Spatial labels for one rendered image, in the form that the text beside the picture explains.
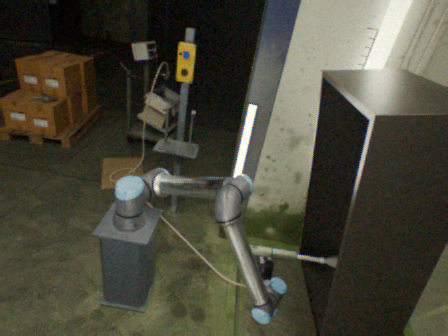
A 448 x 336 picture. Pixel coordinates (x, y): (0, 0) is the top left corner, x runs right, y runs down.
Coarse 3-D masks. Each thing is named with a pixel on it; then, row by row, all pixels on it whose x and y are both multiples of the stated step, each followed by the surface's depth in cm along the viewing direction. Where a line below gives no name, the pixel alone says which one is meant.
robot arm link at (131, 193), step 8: (128, 176) 156; (136, 176) 157; (120, 184) 150; (128, 184) 150; (136, 184) 151; (144, 184) 157; (120, 192) 146; (128, 192) 146; (136, 192) 148; (144, 192) 155; (120, 200) 148; (128, 200) 148; (136, 200) 150; (144, 200) 156; (120, 208) 151; (128, 208) 151; (136, 208) 153; (128, 216) 153
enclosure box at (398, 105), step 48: (336, 96) 134; (384, 96) 91; (432, 96) 89; (336, 144) 146; (384, 144) 81; (432, 144) 80; (336, 192) 161; (384, 192) 89; (432, 192) 88; (336, 240) 179; (384, 240) 99; (432, 240) 97; (336, 288) 113; (384, 288) 111
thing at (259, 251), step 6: (252, 246) 171; (258, 246) 174; (258, 252) 171; (264, 252) 171; (270, 252) 171; (276, 252) 171; (282, 252) 172; (288, 252) 173; (294, 252) 173; (264, 258) 174; (276, 258) 172; (282, 258) 172; (288, 258) 171; (294, 258) 171; (300, 258) 173; (306, 258) 172; (312, 258) 173; (318, 258) 173
